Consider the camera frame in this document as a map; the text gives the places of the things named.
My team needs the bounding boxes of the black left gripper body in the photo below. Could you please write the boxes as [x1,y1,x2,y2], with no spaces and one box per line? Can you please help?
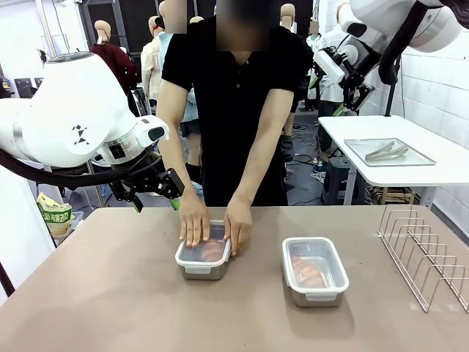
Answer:
[109,155,166,201]

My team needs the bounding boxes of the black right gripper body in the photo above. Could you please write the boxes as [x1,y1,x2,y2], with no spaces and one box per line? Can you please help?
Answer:
[342,65,367,91]

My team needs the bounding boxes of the metal tongs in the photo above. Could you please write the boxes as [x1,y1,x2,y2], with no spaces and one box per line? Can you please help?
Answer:
[365,142,410,162]

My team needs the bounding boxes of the golden croissant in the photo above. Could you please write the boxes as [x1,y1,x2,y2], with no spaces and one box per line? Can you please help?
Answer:
[199,240,225,262]
[291,255,328,289]

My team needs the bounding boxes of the perforated metal tray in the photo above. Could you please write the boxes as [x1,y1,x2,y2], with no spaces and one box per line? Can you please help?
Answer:
[344,137,437,167]

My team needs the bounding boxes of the person's right forearm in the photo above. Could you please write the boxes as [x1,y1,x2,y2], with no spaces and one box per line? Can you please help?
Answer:
[157,120,195,206]

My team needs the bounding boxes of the person's left forearm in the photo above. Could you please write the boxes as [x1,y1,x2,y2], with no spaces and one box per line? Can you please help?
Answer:
[229,120,279,206]

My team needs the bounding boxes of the person's right hand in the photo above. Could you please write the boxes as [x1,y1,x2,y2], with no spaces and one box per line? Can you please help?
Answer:
[178,199,212,247]

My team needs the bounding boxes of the person's left hand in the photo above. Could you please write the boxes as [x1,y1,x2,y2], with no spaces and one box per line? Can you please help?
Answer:
[223,199,254,257]

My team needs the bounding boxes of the black tripod stand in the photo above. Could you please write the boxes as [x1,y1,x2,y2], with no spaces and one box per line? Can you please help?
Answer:
[384,58,400,117]

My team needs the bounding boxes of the green yellow paper bag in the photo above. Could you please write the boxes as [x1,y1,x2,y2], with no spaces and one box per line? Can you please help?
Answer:
[36,192,74,236]

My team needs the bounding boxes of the person's black shirt torso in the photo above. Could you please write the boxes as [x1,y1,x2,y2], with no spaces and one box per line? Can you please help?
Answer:
[160,16,314,207]

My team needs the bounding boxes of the gray step stool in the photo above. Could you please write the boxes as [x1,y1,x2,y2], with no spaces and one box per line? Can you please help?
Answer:
[321,157,355,205]

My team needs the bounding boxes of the white side table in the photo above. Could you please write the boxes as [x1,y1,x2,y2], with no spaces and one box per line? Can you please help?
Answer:
[317,115,469,206]

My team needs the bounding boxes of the wooden pallet under table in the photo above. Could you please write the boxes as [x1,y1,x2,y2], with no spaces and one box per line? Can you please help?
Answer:
[377,186,418,205]

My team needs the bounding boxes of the mannequin in beige jacket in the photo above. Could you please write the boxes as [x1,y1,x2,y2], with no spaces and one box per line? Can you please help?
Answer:
[141,16,164,122]

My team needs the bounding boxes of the mannequin in maroon top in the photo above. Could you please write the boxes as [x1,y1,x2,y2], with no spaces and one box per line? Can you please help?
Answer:
[90,20,140,117]

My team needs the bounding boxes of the white board panel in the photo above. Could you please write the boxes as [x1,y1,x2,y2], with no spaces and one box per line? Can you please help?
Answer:
[0,172,56,305]

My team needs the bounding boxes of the black stand leg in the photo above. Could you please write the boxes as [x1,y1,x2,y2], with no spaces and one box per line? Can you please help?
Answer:
[0,262,15,298]

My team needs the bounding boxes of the background person in black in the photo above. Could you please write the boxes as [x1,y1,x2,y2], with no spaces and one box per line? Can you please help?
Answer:
[0,65,15,98]

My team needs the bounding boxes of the silver metal stand pole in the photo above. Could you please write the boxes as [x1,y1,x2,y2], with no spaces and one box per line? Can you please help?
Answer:
[34,0,70,56]

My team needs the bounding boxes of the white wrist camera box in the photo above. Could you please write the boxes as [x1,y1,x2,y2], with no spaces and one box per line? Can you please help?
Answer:
[313,49,346,84]

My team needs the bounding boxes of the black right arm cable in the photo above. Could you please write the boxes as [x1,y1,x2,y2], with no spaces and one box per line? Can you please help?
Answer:
[378,0,469,85]

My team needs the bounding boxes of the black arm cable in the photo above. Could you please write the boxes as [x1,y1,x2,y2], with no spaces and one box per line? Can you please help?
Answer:
[378,0,469,85]
[0,148,162,190]

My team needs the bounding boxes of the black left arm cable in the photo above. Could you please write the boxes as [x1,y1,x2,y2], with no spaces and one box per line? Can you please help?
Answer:
[0,148,162,190]

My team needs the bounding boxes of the metal wire lid rack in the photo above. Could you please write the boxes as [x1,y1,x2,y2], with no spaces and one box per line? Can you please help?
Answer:
[377,205,469,313]

